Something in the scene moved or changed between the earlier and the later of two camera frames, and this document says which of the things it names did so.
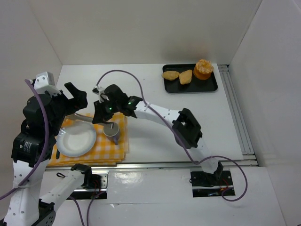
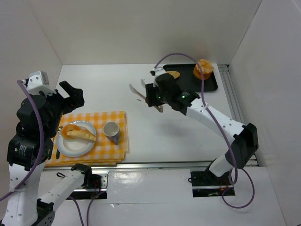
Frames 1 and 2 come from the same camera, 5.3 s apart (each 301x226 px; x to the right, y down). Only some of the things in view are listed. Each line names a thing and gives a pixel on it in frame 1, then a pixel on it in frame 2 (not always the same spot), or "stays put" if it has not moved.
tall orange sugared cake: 202,69 stays put
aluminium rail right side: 238,120 stays put
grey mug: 111,131 stays put
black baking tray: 194,85 stays put
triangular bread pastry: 185,77 -> 83,133
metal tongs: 75,116 -> 160,108
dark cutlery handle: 57,154 stays put
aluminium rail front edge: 176,165 stays put
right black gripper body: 100,112 -> 149,94
